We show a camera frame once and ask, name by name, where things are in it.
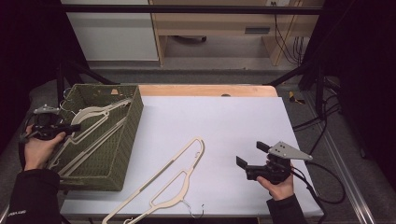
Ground white cabinet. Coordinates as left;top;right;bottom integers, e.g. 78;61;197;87
60;0;160;62

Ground black floor cables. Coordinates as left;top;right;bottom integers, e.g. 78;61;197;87
292;77;342;147

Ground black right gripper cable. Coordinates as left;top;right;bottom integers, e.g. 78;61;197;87
290;161;347;224

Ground person's right hand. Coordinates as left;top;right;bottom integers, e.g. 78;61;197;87
256;175;295;202

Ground aluminium rail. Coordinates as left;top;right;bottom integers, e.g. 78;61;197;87
303;92;376;224
0;203;10;224

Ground green woven basket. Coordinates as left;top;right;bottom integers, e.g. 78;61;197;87
49;83;145;191

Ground cream plastic clothes hanger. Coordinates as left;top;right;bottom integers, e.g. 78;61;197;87
102;136;205;224
46;88;134;178

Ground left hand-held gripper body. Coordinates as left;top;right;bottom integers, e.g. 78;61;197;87
20;105;64;143

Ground black metal stand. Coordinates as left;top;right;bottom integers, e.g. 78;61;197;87
55;59;120;106
264;59;326;116

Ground black hanging cables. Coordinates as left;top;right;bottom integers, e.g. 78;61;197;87
273;13;307;66

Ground black horizontal bar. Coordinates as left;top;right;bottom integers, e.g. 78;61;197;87
60;4;325;16

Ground person's left hand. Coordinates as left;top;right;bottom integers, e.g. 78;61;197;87
23;125;67;172

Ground yellow and black tool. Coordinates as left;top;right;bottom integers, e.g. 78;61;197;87
288;91;306;105

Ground black curtain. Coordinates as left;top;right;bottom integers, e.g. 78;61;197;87
0;0;88;150
302;0;396;188

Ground white paper sheet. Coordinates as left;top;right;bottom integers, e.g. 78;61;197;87
60;95;325;217

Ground light wooden desk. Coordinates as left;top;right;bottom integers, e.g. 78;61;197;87
148;0;326;67

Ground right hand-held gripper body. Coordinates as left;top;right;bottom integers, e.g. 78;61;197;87
246;141;313;185

